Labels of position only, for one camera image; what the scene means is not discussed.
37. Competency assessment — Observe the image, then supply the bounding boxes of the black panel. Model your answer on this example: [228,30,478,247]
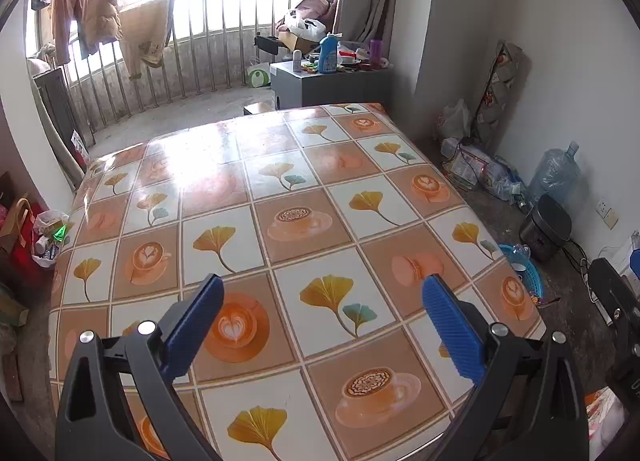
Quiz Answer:
[32,66,86,186]

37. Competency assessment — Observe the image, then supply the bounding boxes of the blue detergent bottle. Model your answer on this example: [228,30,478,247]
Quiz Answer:
[318,33,341,74]

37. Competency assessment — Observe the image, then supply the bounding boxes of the pink brown hanging garment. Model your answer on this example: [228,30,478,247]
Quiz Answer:
[50,0,91,64]

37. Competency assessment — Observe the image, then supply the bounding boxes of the wall socket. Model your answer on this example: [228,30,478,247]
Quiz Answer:
[596,197,621,229]

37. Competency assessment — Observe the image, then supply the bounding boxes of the person's right forearm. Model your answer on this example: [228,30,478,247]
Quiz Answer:
[585,388,628,459]

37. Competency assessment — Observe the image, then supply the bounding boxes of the grey cabinet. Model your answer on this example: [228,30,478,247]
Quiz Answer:
[270,61,393,109]

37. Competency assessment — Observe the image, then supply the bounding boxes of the white plastic bag with handles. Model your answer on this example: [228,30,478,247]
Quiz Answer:
[284,11,328,42]

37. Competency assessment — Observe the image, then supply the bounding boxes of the patterned tile print tablecloth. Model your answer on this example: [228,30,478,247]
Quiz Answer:
[47,102,547,461]

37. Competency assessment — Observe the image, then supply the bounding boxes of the pink cloth pile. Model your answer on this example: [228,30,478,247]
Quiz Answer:
[295,0,336,22]

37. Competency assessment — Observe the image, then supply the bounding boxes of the blue plastic mesh basket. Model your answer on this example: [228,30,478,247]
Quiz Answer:
[497,243,543,309]

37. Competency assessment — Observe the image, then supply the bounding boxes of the green white paper bag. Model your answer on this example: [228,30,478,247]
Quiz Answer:
[246,58,271,88]

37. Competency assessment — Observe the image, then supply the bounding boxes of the large clear water jug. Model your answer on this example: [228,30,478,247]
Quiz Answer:
[527,141,583,206]

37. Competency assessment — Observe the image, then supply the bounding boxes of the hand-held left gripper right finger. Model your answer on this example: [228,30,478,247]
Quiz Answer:
[421,273,591,461]

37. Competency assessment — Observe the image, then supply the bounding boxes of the black power cable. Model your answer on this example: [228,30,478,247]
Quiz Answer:
[562,241,593,287]

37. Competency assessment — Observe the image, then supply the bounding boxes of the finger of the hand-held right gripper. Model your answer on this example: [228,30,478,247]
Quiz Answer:
[587,257,640,330]

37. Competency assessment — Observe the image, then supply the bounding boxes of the red green printed bag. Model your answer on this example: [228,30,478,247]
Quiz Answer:
[70,130,92,169]

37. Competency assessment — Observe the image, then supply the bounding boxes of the pile of plastic packaging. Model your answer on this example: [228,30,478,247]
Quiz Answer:
[441,138,528,204]

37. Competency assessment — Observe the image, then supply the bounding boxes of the folded patterned mat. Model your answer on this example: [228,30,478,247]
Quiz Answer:
[470,40,531,146]

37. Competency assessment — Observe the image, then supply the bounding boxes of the red gift bag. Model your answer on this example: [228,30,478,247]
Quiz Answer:
[10,233,51,282]

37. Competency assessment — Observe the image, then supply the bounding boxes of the black rice cooker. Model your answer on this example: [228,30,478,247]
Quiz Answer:
[518,194,573,262]

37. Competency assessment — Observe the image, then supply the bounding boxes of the metal balcony railing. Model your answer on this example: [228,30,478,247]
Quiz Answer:
[30,0,316,142]

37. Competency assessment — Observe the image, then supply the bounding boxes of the green cardboard box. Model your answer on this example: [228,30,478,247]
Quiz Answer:
[0,286,31,327]

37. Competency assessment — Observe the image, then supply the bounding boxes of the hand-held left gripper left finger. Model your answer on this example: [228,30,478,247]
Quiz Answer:
[55,273,226,461]

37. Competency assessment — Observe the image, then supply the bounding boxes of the white bag of rubbish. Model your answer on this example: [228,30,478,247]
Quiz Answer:
[31,210,71,269]

